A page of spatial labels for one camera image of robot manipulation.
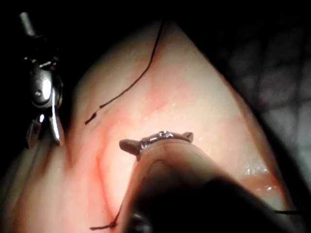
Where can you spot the black thread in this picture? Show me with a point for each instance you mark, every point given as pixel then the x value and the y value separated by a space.
pixel 136 81

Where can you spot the black stitching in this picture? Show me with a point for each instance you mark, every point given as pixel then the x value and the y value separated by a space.
pixel 111 224

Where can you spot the dark left arm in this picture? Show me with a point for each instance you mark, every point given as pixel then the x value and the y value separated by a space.
pixel 175 165

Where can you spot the tissue pad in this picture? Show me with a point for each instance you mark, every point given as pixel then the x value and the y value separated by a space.
pixel 182 97

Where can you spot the right arm needle driver jaw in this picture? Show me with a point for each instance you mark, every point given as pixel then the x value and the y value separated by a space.
pixel 35 132
pixel 57 126

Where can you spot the left arm needle driver jaw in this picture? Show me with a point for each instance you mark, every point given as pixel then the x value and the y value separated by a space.
pixel 130 145
pixel 189 136

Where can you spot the left arm needle driver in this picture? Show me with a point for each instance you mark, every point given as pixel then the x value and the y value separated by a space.
pixel 162 135

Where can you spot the right arm needle driver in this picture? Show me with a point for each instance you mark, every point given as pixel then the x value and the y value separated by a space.
pixel 41 85

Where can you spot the dark mat with grid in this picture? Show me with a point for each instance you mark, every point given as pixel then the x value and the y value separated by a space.
pixel 279 85

